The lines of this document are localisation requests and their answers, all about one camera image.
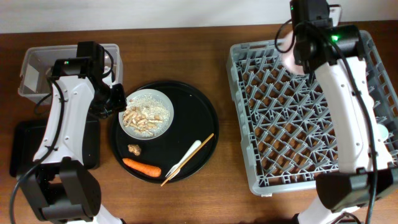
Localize wooden chopstick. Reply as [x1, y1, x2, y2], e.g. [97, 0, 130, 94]
[160, 133, 215, 187]

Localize grey dishwasher rack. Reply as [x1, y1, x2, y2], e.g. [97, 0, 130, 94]
[226, 29, 398, 197]

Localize grey plate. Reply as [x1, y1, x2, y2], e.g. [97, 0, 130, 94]
[118, 88, 175, 141]

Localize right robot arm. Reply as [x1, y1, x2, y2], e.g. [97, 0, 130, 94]
[279, 0, 397, 223]

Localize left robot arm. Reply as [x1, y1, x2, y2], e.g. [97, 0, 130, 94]
[9, 41, 127, 223]

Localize rice and peanut scraps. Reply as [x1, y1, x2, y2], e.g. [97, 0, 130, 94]
[121, 95, 171, 138]

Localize round black tray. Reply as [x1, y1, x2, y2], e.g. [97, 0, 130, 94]
[109, 81, 219, 184]

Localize pink bowl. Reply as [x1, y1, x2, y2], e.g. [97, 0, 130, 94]
[279, 31, 305, 75]

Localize blue cup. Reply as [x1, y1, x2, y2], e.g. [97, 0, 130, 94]
[376, 124, 389, 142]

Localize orange carrot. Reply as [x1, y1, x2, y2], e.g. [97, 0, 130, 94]
[122, 158, 162, 178]

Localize black rectangular tray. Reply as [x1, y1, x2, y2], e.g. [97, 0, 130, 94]
[9, 116, 100, 177]

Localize white plastic fork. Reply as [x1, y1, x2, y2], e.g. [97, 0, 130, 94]
[165, 140, 201, 178]

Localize ginger piece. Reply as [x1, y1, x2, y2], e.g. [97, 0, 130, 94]
[127, 144, 142, 156]

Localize clear plastic bin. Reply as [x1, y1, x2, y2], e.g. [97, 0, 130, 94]
[18, 44, 123, 103]

